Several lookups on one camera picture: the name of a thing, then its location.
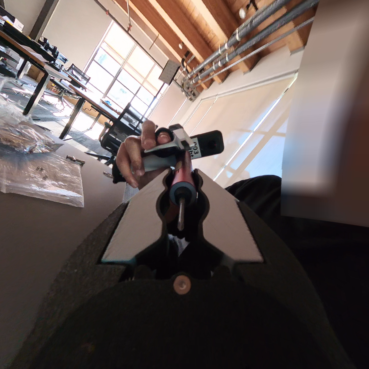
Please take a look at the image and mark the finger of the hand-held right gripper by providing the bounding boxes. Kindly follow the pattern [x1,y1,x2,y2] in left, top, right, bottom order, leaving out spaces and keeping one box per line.
[172,128,194,151]
[144,143,185,158]

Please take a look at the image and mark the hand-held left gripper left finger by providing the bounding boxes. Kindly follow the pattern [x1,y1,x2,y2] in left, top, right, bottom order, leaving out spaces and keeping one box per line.
[101,168,173,264]

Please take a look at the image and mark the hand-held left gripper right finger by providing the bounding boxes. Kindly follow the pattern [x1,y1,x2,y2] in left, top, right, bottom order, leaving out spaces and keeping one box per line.
[194,169,265,264]

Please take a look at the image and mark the red electric screwdriver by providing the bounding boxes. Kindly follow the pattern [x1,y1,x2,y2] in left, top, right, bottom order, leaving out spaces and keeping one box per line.
[169,149,200,231]

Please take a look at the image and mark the person's right hand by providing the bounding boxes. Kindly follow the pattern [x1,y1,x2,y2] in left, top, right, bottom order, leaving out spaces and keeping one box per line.
[115,120,177,188]

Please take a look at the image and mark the white roller blind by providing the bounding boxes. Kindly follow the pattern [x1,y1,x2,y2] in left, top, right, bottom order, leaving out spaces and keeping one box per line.
[184,72,297,179]

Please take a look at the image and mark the black office chair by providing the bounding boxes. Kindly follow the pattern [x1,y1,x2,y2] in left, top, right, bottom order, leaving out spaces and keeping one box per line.
[99,103,146,162]
[66,63,91,85]

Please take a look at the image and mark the hanging light panel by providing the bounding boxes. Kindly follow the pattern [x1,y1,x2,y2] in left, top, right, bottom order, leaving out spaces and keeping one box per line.
[159,60,181,85]

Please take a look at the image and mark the wooden table black legs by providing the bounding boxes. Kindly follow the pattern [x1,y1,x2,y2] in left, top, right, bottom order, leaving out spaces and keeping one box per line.
[49,78,121,140]
[0,27,72,116]

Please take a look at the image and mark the large paned window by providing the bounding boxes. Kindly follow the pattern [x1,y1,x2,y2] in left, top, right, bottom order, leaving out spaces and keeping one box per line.
[85,22,170,123]

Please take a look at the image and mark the thin grey ceiling pipe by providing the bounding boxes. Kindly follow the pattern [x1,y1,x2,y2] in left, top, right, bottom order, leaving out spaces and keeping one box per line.
[189,17,315,93]

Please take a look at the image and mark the flat clear bag with screws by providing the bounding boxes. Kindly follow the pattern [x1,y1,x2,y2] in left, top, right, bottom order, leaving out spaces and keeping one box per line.
[0,152,85,208]

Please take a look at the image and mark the black equipment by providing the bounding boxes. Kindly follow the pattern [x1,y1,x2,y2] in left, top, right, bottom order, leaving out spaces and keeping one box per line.
[37,37,70,65]

